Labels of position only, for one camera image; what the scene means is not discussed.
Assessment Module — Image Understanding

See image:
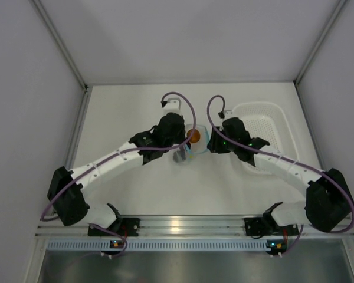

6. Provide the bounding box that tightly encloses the orange fake food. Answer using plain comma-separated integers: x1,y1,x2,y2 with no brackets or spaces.
187,129,201,144

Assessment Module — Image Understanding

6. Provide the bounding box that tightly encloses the clear zip top bag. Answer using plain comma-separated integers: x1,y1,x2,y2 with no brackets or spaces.
172,124,210,165

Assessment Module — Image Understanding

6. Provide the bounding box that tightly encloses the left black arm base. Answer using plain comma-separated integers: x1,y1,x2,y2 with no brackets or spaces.
88,217,140,237

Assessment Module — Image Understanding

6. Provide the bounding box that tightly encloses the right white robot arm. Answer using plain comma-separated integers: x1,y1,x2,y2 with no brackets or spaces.
208,117,354,234

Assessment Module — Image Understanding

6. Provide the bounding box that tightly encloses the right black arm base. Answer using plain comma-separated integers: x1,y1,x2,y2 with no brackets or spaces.
244,217,268,239

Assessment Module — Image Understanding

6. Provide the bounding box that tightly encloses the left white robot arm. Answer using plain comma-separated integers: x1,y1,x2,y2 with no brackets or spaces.
47,113,186,236

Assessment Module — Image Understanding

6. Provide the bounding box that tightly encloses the white perforated plastic basket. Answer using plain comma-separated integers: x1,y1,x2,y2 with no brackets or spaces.
232,102,299,160

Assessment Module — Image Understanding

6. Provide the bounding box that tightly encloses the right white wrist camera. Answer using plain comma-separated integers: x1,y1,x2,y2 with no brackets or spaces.
218,110,234,120

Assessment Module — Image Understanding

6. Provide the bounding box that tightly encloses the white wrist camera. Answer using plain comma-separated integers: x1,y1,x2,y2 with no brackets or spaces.
218,110,234,120
161,98,182,116

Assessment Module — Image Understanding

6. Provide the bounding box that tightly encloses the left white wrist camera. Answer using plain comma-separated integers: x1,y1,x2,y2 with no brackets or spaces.
161,98,182,116

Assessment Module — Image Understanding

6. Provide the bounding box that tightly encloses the aluminium mounting rail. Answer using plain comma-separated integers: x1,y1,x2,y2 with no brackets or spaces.
37,214,354,238

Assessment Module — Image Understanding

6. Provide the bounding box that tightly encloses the white slotted cable duct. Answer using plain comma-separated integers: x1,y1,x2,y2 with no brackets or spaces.
47,239,285,252

